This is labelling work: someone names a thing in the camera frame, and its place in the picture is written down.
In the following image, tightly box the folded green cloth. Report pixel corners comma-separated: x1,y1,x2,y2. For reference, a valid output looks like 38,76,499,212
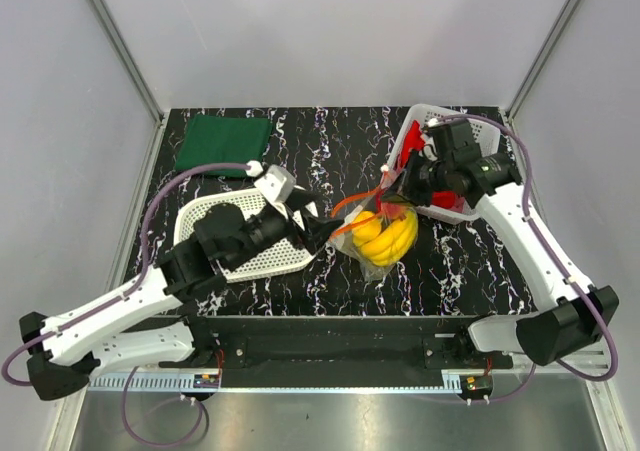
175,115,273,172

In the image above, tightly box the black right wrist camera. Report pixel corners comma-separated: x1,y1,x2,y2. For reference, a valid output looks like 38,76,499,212
427,119,482,166

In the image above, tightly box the yellow fake banana bunch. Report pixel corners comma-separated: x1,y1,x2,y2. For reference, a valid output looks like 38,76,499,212
351,210,418,267

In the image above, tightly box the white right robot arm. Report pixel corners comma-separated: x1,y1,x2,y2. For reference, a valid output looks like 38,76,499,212
381,152,619,368

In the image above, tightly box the red cloth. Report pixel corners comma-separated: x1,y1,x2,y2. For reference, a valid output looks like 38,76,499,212
398,120,464,212

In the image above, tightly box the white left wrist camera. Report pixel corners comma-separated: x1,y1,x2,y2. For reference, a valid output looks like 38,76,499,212
254,165,295,205

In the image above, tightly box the right aluminium frame post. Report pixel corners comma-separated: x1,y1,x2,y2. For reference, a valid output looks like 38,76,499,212
505,0,584,120

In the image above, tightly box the small white perforated basket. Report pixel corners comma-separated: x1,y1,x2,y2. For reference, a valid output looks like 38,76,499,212
173,187,314,283

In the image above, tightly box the large white laundry basket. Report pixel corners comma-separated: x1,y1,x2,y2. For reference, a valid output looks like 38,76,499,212
380,104,517,224

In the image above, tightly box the red fake apple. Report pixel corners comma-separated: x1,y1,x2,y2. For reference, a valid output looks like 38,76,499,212
380,202,412,221

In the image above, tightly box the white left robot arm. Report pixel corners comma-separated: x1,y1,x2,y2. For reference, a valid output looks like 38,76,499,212
19,189,343,401

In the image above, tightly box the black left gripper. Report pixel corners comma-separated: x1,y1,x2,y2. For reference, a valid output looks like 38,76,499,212
227,189,345,270

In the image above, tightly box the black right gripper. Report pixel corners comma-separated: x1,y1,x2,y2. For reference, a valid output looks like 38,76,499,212
379,148,453,208

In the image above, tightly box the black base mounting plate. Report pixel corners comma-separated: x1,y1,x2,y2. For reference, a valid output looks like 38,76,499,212
178,316,518,392

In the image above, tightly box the clear zip top bag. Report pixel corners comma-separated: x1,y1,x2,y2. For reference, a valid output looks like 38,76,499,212
329,165,419,282

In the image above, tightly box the grey slotted cable duct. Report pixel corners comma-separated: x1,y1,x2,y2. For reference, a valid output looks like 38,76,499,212
89,373,221,393

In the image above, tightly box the aluminium corner frame post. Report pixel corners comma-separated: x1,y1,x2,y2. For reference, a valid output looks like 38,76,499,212
87,0,164,122

